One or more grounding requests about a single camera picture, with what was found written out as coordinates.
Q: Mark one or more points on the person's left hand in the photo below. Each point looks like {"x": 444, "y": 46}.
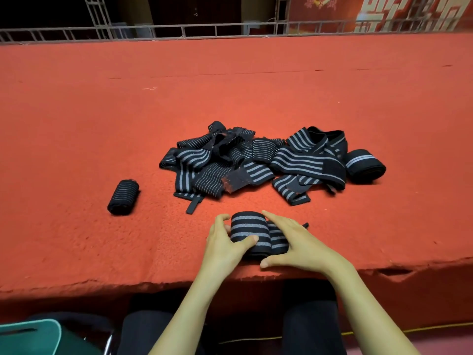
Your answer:
{"x": 218, "y": 251}

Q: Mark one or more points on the person's right hand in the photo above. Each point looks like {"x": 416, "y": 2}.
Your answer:
{"x": 306, "y": 251}

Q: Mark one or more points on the person's left middle finger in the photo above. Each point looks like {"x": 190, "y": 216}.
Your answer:
{"x": 227, "y": 229}

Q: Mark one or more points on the person's left thumb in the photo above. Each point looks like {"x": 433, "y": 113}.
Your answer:
{"x": 247, "y": 243}

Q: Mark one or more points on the person's right thumb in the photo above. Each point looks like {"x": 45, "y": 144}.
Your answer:
{"x": 275, "y": 260}

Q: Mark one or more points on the half-rolled black striped wrap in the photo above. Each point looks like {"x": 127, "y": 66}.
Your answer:
{"x": 248, "y": 225}

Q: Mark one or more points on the person's left forearm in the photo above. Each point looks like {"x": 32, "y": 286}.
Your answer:
{"x": 184, "y": 314}

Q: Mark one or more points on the person's right forearm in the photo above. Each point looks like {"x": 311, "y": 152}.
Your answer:
{"x": 369, "y": 314}

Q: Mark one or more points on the person's black trousers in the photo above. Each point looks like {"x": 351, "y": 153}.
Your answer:
{"x": 314, "y": 321}

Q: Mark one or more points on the pile of loose striped wraps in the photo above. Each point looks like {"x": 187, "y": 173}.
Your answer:
{"x": 258, "y": 162}

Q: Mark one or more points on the small tightly rolled black wrap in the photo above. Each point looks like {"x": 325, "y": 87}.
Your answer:
{"x": 123, "y": 197}

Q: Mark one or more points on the large rolled black wrap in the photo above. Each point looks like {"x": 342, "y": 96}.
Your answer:
{"x": 366, "y": 165}

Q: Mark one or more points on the red felt table cover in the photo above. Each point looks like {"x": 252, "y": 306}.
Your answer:
{"x": 111, "y": 144}

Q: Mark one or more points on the teal bag with white trim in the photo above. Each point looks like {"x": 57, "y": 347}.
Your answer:
{"x": 33, "y": 338}

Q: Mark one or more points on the vertical metal truss column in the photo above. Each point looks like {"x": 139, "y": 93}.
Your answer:
{"x": 98, "y": 14}
{"x": 282, "y": 12}

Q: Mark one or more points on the red banner with white print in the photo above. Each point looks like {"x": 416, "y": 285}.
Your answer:
{"x": 388, "y": 9}

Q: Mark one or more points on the horizontal metal truss rail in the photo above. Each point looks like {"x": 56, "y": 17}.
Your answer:
{"x": 192, "y": 30}

